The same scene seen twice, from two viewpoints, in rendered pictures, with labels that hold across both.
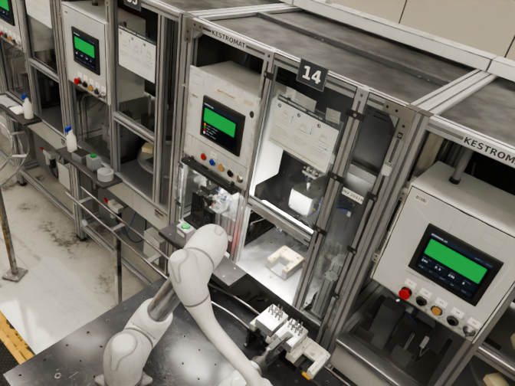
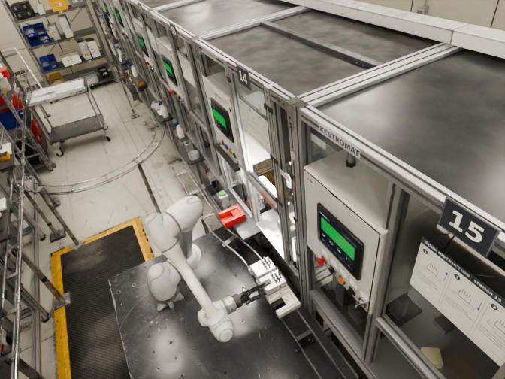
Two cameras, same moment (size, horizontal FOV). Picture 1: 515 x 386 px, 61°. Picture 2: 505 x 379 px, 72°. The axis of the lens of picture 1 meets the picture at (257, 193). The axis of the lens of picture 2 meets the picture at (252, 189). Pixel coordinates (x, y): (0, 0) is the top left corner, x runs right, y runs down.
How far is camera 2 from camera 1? 0.99 m
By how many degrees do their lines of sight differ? 28
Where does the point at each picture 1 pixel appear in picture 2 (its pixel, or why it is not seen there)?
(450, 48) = (416, 25)
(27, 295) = not seen: hidden behind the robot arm
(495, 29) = not seen: outside the picture
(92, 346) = not seen: hidden behind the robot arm
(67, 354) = (143, 273)
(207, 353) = (225, 286)
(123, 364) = (152, 284)
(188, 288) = (155, 239)
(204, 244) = (173, 210)
